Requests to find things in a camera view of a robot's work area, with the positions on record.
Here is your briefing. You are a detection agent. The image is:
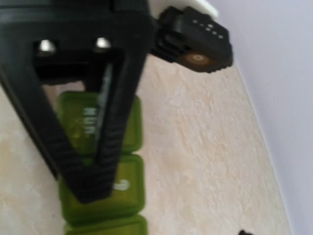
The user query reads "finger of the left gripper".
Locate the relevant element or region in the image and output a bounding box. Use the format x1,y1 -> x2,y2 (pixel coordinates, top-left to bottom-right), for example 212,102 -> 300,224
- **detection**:
0,41 -> 149,196

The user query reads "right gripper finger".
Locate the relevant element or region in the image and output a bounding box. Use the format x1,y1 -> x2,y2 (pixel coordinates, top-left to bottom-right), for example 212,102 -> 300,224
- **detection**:
238,230 -> 252,235

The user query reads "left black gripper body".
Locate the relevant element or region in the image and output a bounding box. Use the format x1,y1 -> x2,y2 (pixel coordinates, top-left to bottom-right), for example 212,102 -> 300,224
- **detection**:
0,0 -> 157,49

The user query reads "green weekly pill organizer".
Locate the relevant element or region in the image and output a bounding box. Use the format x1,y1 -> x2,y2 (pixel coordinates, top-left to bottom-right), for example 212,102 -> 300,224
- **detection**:
57,91 -> 147,235

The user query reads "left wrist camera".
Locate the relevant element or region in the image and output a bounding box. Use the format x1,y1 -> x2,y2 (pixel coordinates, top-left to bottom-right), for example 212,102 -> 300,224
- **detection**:
149,0 -> 233,73

